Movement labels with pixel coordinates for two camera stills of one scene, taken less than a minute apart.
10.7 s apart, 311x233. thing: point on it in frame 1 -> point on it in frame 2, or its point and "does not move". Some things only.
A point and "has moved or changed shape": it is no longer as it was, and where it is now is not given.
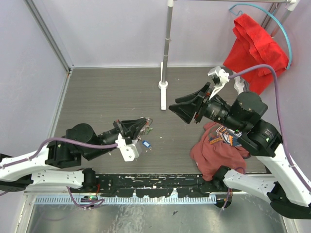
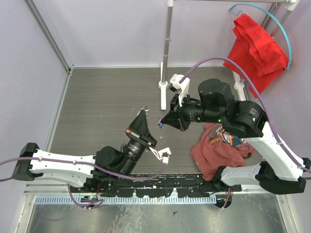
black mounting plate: x=191 y=185 does not move
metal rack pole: x=170 y=4 does not move
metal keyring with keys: x=146 y=128 has moved or changed shape
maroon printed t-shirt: x=218 y=147 does not move
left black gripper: x=133 y=127 -> x=138 y=129
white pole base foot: x=163 y=86 does not move
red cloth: x=254 y=46 does not move
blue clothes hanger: x=274 y=15 does not move
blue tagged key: x=146 y=144 has moved or changed shape
